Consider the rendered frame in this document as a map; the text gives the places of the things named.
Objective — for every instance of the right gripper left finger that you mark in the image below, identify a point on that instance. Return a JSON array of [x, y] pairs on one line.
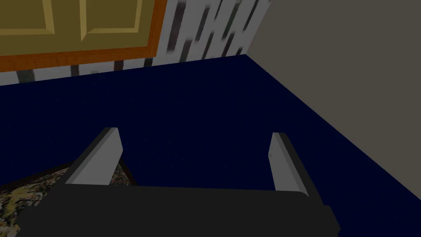
[[98, 161]]

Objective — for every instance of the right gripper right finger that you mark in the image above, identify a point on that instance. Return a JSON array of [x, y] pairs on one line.
[[285, 164]]

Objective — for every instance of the yellow panelled door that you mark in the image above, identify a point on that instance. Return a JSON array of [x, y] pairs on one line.
[[75, 26]]

